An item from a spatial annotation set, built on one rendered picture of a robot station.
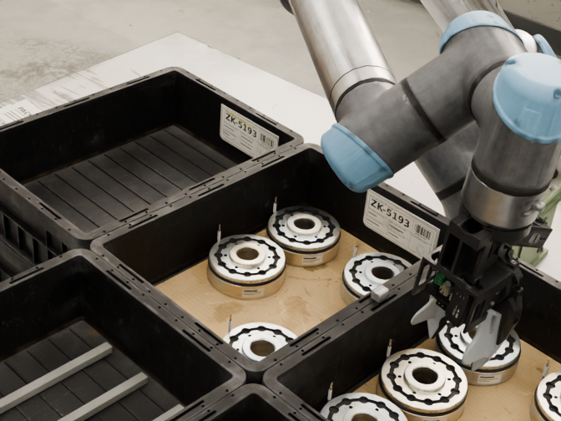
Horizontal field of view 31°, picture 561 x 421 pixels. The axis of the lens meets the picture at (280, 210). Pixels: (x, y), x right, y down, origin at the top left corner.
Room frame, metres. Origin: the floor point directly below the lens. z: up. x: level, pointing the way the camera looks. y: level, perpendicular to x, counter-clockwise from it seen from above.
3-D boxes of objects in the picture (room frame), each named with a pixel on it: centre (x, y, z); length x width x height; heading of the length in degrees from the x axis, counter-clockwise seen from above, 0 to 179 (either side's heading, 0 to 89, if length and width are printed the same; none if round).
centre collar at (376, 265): (1.05, -0.14, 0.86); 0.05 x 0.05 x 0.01
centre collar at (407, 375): (0.86, -0.18, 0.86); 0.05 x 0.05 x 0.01
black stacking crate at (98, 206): (1.22, 0.21, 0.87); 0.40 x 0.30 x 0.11; 138
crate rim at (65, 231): (1.22, 0.21, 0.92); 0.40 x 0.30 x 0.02; 138
